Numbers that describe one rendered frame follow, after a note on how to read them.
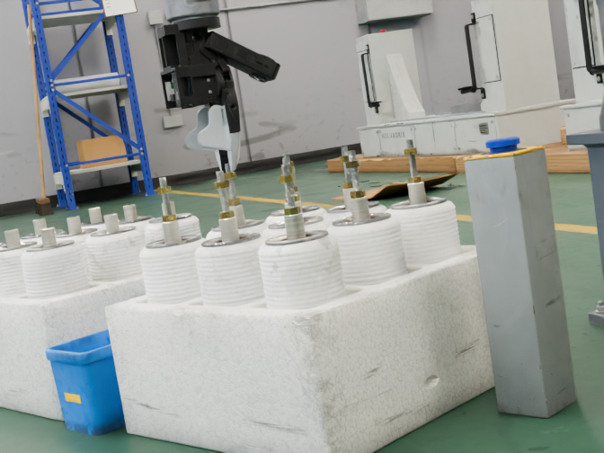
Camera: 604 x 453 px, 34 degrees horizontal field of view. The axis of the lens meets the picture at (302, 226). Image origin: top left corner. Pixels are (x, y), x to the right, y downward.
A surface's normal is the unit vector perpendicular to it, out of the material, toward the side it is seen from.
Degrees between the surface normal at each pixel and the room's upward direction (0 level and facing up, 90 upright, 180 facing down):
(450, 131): 90
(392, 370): 90
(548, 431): 0
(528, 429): 0
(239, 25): 90
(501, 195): 90
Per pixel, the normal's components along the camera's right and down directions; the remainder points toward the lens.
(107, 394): 0.70, 0.00
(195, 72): 0.41, 0.04
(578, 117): -0.93, 0.18
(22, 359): -0.71, 0.19
